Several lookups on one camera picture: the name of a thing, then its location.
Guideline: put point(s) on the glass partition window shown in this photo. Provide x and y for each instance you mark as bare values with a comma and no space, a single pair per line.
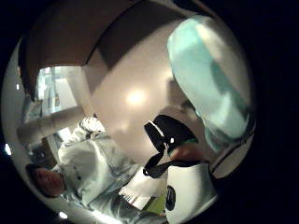
56,90

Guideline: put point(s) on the ceiling lamp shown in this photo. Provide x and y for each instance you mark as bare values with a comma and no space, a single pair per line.
63,215
7,149

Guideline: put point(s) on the teal and white packet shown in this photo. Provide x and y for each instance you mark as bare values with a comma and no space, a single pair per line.
205,77

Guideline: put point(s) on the white paper sheet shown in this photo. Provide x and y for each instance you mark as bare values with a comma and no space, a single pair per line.
140,188

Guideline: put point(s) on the the person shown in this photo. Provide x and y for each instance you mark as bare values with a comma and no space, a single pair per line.
93,168

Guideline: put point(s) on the green flat item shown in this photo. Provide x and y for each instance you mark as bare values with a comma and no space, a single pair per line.
156,204

